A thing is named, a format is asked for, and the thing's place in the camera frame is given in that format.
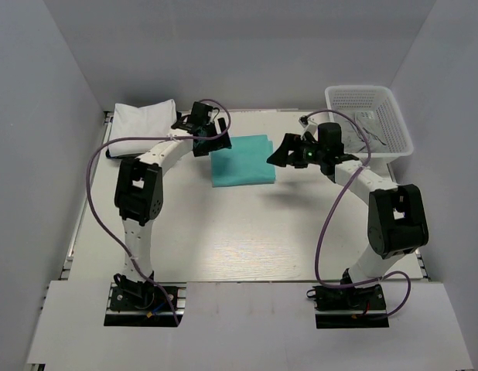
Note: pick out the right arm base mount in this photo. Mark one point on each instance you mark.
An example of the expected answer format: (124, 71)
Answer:
(349, 308)

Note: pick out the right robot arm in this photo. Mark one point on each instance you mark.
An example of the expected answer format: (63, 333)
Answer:
(396, 221)

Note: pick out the folded white t-shirt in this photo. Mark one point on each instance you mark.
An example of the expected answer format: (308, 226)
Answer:
(149, 121)

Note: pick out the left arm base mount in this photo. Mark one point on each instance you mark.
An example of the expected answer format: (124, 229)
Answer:
(125, 310)

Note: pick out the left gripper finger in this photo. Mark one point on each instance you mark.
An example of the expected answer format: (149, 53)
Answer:
(222, 124)
(204, 148)

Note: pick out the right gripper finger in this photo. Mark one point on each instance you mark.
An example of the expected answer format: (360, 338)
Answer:
(297, 162)
(289, 145)

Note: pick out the teal t-shirt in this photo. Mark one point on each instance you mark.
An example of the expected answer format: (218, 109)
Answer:
(245, 164)

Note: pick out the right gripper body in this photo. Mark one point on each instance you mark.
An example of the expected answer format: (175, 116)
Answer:
(312, 152)

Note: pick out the white plastic basket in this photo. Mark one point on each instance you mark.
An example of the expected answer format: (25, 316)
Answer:
(343, 98)

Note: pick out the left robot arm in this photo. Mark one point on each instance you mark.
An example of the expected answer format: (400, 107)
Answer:
(139, 190)

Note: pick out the grey t-shirt in basket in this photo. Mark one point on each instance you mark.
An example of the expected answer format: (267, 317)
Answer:
(370, 128)

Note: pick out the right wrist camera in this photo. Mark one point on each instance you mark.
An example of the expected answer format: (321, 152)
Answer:
(308, 125)

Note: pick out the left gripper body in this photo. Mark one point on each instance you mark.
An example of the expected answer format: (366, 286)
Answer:
(210, 130)

